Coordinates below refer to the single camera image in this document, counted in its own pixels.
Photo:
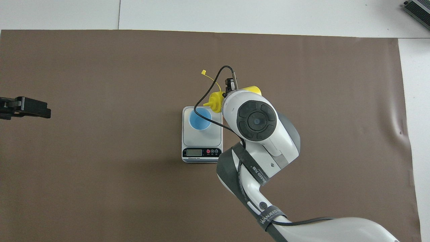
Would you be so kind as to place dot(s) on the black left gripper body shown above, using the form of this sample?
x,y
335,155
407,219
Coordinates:
x,y
6,108

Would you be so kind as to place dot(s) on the yellow squeeze bottle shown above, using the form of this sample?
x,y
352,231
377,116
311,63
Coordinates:
x,y
216,101

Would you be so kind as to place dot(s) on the light blue plastic cup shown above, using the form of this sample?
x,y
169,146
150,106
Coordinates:
x,y
201,124

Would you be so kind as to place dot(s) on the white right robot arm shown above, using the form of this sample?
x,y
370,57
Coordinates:
x,y
255,121

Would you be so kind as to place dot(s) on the silver digital kitchen scale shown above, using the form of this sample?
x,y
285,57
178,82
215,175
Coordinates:
x,y
201,141

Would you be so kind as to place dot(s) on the brown paper table mat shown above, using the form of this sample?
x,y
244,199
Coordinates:
x,y
100,185

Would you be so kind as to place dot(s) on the grey metal device box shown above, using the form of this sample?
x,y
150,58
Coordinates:
x,y
420,10

